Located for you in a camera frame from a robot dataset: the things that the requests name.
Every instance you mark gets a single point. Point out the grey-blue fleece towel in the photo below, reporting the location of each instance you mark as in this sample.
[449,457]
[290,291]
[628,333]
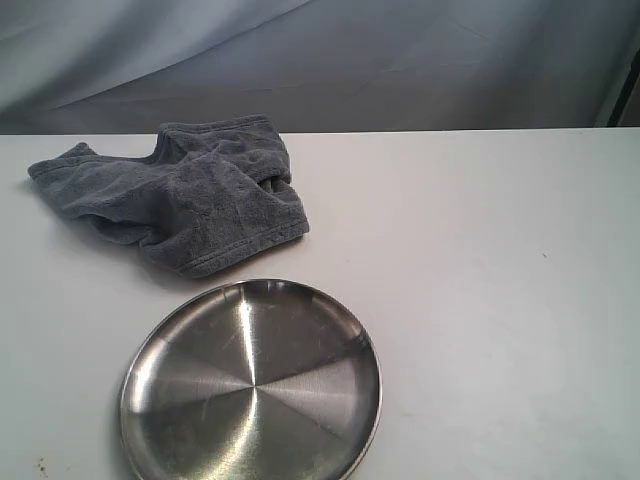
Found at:
[208,197]

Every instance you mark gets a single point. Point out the round stainless steel plate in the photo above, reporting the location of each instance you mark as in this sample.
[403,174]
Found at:
[259,379]

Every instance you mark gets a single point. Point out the grey backdrop cloth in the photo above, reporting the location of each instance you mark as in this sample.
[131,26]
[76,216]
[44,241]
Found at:
[80,67]

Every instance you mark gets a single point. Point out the black backdrop stand pole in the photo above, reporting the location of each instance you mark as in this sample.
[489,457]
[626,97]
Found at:
[625,93]

